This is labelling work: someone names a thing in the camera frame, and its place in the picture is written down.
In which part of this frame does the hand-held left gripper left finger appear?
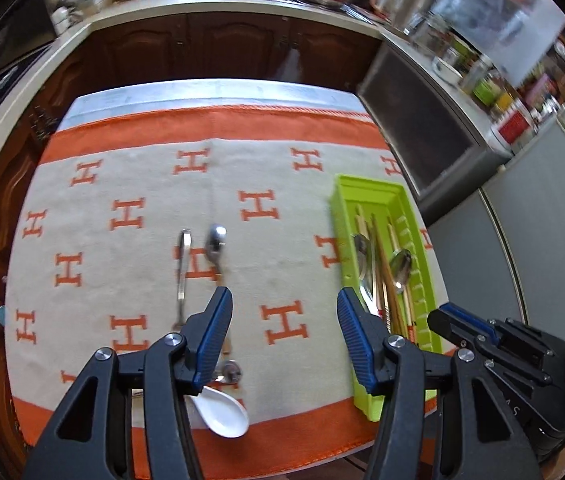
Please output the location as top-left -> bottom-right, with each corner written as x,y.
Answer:
27,288 -> 234,480

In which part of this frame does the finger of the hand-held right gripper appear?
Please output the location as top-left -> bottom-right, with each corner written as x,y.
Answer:
440,303 -> 501,342
427,310 -> 483,351

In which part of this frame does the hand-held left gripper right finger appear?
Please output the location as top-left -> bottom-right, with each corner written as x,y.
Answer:
337,287 -> 543,480

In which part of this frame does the green plastic utensil tray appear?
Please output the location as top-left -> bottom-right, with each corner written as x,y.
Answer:
331,174 -> 444,422

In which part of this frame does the brown wooden chopstick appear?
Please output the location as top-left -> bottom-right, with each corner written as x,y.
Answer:
369,214 -> 407,335

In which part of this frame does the metal spoon wooden handle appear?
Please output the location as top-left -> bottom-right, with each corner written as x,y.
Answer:
204,224 -> 244,386

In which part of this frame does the orange and white printed blanket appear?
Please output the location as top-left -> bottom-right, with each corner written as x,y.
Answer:
5,80 -> 456,466

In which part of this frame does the white ceramic spoon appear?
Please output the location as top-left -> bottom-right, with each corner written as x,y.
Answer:
185,385 -> 250,438

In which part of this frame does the grey refrigerator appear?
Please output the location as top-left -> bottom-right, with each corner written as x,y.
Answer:
425,60 -> 565,351

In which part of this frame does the red box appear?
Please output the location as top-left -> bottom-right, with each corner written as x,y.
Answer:
497,110 -> 533,143

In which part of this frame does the green box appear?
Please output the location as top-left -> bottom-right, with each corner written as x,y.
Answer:
473,80 -> 506,103

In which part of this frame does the white bowl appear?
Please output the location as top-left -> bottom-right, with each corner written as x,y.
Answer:
433,57 -> 463,83

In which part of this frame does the translucent plastic bag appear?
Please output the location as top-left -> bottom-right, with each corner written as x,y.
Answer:
443,0 -> 565,81

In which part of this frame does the steel kettle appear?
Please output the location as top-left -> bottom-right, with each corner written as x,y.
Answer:
403,0 -> 436,31

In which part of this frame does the black stove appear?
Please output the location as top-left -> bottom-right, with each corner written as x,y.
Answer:
0,0 -> 58,136

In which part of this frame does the kitchen countertop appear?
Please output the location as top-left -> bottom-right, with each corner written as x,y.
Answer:
0,0 -> 518,201

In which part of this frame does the metal spoon curved handle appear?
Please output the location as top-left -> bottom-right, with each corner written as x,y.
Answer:
175,229 -> 193,333

